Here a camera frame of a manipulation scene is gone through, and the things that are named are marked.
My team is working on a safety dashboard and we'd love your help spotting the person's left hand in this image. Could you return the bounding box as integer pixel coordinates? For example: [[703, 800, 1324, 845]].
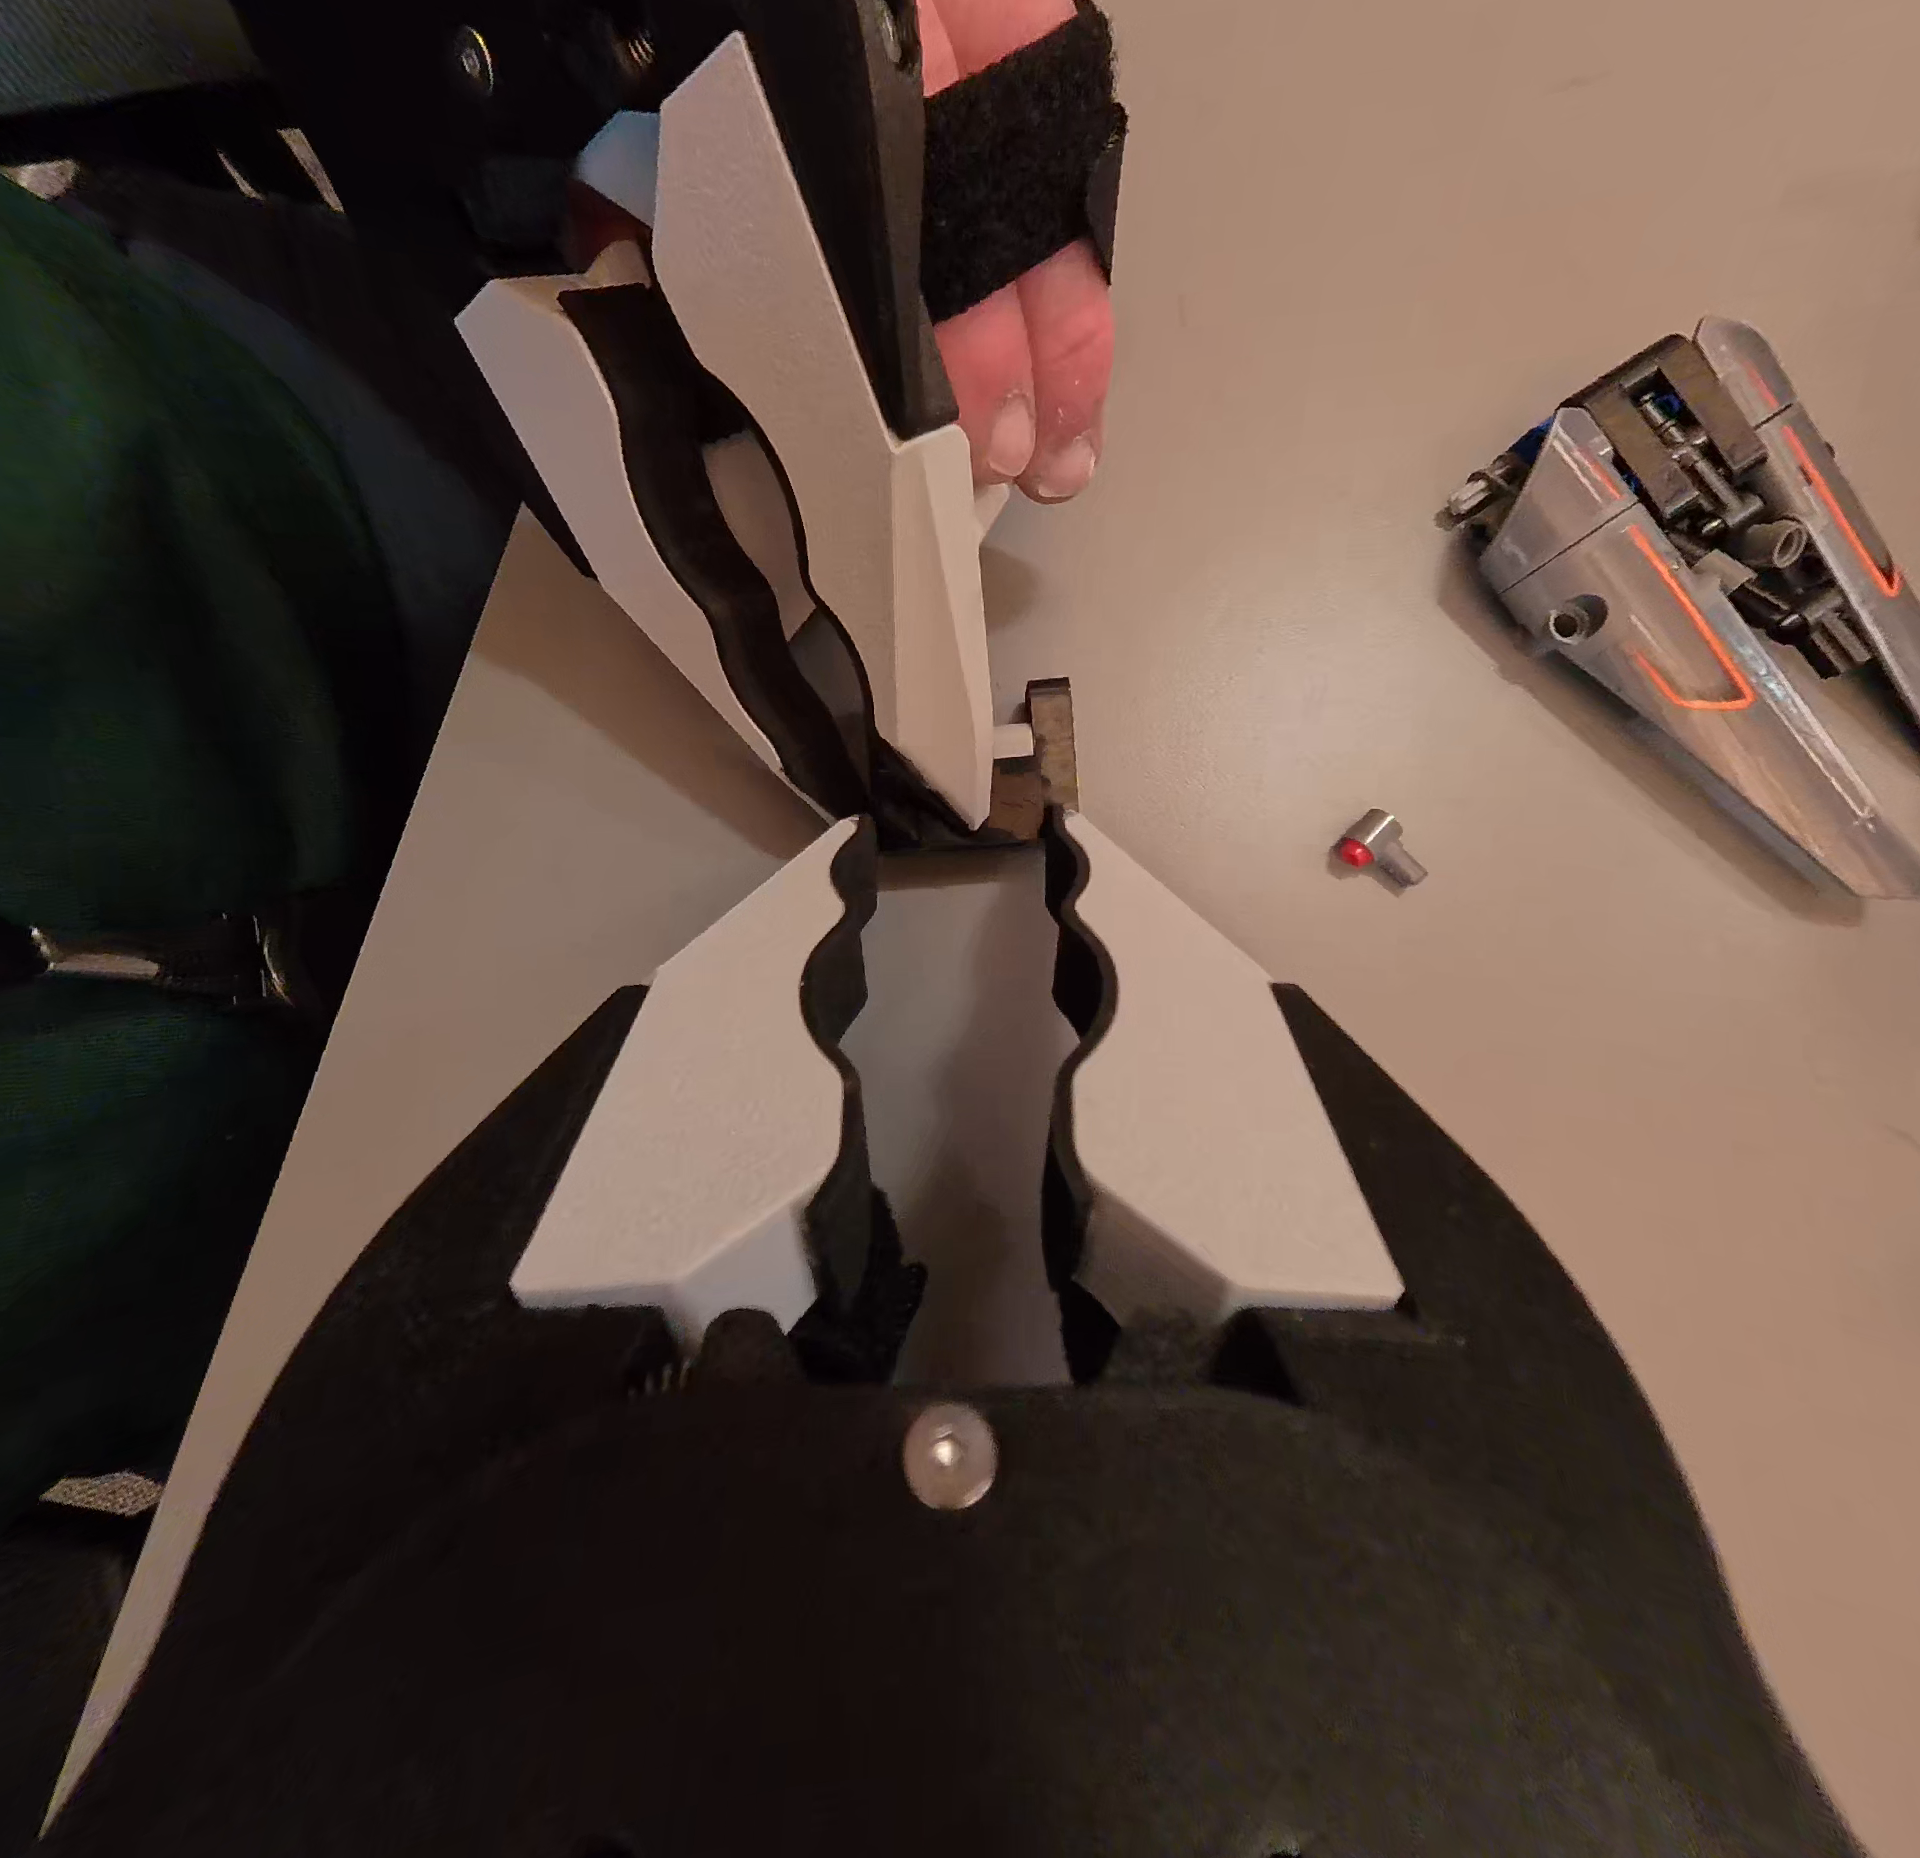
[[907, 0, 1120, 508]]

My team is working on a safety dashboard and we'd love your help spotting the black lanyard strap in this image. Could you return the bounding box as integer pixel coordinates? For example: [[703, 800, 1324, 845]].
[[0, 913, 324, 1012]]

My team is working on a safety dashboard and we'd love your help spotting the small black lego assembly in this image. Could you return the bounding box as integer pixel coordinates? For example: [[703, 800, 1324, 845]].
[[876, 676, 1087, 857]]

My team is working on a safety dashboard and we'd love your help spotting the grey lego pin red tip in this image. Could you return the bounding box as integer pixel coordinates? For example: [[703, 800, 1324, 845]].
[[1333, 804, 1431, 899]]

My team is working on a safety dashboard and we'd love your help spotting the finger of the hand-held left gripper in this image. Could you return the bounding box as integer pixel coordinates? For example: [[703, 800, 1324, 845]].
[[452, 271, 918, 849], [652, 28, 1001, 833]]

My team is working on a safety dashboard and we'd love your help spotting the person's green shirt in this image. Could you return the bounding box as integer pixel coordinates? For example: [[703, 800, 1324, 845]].
[[0, 163, 513, 1517]]

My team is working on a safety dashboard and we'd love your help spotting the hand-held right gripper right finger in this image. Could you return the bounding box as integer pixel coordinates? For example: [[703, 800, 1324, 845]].
[[1043, 808, 1409, 1313]]

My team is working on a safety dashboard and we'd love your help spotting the grey pointed lego wing assembly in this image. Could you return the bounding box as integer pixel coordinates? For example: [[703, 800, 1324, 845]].
[[1447, 317, 1920, 901]]

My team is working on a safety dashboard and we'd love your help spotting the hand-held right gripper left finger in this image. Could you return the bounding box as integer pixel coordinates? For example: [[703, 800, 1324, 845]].
[[510, 815, 881, 1319]]

